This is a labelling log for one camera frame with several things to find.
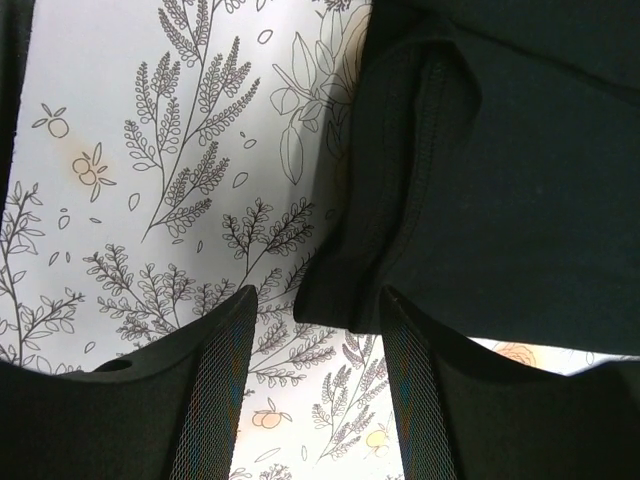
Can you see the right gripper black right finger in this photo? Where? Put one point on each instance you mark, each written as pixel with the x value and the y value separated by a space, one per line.
pixel 463 411

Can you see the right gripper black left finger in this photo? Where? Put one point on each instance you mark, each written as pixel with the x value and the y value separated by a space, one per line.
pixel 169 410

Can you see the black t-shirt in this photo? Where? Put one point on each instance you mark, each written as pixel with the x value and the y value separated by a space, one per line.
pixel 158 156

